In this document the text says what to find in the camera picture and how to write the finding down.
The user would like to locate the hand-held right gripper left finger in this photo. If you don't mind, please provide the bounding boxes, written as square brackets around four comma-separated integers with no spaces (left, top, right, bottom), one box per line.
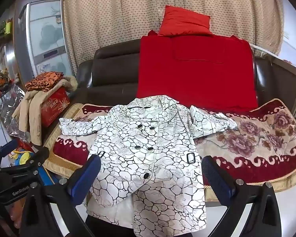
[19,154,101,237]

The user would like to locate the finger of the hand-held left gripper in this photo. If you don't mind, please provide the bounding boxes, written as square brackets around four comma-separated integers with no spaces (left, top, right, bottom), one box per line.
[0,147,50,178]
[0,139,19,171]

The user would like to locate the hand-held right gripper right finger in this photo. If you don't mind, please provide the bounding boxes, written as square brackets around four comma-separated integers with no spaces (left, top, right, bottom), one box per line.
[202,155,283,237]

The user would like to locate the white crackle-print coat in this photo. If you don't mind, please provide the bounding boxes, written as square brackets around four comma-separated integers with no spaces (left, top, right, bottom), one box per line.
[59,95,238,230]

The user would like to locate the person's left hand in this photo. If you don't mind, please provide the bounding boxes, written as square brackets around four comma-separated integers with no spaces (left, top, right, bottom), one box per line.
[8,199,24,228]

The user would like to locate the blue yellow plastic toy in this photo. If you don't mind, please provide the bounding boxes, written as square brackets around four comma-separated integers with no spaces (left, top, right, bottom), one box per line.
[10,148,55,185]

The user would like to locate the red plastic bag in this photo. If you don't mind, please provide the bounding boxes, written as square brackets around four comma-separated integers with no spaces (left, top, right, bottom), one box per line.
[15,138,37,152]

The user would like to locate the beige jacket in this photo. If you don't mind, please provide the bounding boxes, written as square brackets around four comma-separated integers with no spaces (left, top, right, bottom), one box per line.
[12,75,79,146]

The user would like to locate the silver foil wrap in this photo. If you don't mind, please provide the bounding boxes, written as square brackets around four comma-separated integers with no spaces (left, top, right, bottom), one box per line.
[0,84,27,141]

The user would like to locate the red gift box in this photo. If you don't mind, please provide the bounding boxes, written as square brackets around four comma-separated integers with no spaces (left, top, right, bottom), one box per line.
[41,87,71,128]

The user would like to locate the person's black pants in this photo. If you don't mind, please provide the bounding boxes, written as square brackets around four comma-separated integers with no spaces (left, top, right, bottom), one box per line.
[85,215,134,237]

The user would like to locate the floral red-bordered sofa blanket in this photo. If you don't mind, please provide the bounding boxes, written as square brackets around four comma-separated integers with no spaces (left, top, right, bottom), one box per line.
[43,98,296,193]

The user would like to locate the orange artificial flower arrangement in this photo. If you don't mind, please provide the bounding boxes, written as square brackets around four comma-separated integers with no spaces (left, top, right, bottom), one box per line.
[0,69,10,88]

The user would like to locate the orange black patterned cloth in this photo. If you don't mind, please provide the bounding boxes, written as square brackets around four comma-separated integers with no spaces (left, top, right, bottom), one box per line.
[25,71,65,92]

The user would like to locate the wooden display cabinet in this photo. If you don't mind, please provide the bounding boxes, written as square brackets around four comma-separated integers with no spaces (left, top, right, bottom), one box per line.
[0,17,22,92]

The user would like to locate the red throw blanket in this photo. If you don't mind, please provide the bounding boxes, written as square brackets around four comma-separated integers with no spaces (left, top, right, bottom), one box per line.
[136,30,259,113]

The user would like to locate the brown leather sofa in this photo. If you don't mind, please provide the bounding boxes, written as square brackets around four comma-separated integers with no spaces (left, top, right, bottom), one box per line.
[43,38,296,144]

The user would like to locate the silver refrigerator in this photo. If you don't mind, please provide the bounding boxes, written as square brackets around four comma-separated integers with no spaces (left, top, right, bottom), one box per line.
[13,0,76,79]

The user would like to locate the red pillow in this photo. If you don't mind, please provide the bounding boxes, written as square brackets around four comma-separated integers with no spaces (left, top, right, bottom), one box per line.
[158,5,213,38]

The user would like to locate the beige dotted curtain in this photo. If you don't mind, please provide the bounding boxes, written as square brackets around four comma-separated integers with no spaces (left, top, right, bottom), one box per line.
[47,0,285,72]

